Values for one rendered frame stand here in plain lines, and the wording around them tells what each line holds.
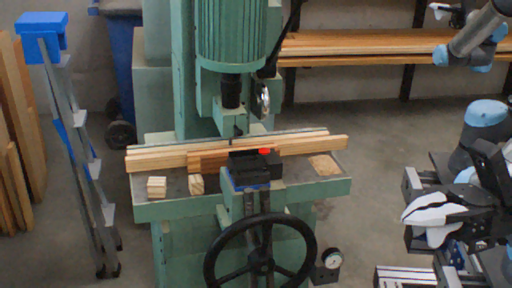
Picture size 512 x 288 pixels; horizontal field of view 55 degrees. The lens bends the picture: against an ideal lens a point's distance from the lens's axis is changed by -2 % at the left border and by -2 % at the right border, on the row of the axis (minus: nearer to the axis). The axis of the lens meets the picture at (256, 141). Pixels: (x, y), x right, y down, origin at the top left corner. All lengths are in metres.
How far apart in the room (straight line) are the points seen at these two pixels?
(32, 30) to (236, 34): 0.92
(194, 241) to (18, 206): 1.50
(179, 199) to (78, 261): 1.31
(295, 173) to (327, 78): 2.69
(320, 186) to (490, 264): 0.47
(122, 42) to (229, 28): 1.92
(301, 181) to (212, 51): 0.43
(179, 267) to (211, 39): 0.63
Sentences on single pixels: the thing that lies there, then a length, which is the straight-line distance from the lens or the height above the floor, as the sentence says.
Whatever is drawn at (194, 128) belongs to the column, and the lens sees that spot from 1.60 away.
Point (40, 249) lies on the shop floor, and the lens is 2.68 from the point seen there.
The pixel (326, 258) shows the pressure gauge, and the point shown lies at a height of 0.68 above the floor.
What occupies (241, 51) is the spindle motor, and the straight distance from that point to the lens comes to 1.25.
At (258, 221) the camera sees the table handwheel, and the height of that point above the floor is 0.95.
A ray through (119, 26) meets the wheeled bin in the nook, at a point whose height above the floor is 0.82.
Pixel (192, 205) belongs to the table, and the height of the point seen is 0.88.
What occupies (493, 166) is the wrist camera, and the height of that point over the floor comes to 1.30.
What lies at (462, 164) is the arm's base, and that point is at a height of 0.86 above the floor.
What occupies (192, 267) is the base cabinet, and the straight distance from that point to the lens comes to 1.46.
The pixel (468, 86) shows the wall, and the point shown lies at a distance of 4.70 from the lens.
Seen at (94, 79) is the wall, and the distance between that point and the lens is 3.84.
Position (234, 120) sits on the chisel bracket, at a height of 1.05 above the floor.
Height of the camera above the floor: 1.65
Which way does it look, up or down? 28 degrees down
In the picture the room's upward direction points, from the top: 3 degrees clockwise
